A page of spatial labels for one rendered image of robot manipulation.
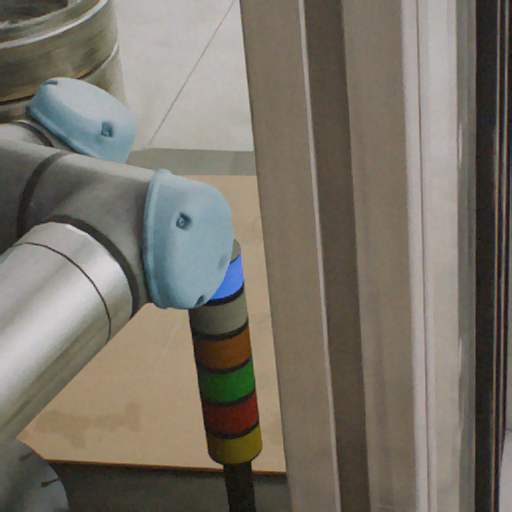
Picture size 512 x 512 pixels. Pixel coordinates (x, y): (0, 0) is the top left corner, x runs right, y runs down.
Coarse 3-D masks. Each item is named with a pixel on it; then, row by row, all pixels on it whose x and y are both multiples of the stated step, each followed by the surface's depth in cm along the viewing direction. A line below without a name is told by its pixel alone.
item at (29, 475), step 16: (16, 448) 114; (0, 464) 113; (16, 464) 113; (32, 464) 112; (48, 464) 112; (0, 480) 111; (16, 480) 111; (32, 480) 111; (48, 480) 111; (0, 496) 109; (16, 496) 109; (32, 496) 109; (48, 496) 109; (64, 496) 109
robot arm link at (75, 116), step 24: (48, 96) 89; (72, 96) 90; (96, 96) 92; (24, 120) 89; (48, 120) 88; (72, 120) 88; (96, 120) 89; (120, 120) 90; (72, 144) 88; (96, 144) 89; (120, 144) 90
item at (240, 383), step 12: (252, 360) 104; (204, 372) 103; (216, 372) 102; (228, 372) 102; (240, 372) 103; (252, 372) 104; (204, 384) 104; (216, 384) 103; (228, 384) 103; (240, 384) 103; (252, 384) 105; (204, 396) 104; (216, 396) 104; (228, 396) 103; (240, 396) 104
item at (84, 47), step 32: (0, 0) 173; (32, 0) 172; (64, 0) 169; (96, 0) 158; (0, 32) 151; (32, 32) 152; (64, 32) 154; (96, 32) 159; (0, 64) 153; (32, 64) 154; (64, 64) 156; (96, 64) 161; (0, 96) 155; (32, 96) 157
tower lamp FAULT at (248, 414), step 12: (252, 396) 105; (204, 408) 106; (216, 408) 104; (228, 408) 104; (240, 408) 104; (252, 408) 106; (204, 420) 107; (216, 420) 105; (228, 420) 105; (240, 420) 105; (252, 420) 106; (216, 432) 106; (228, 432) 105; (240, 432) 106
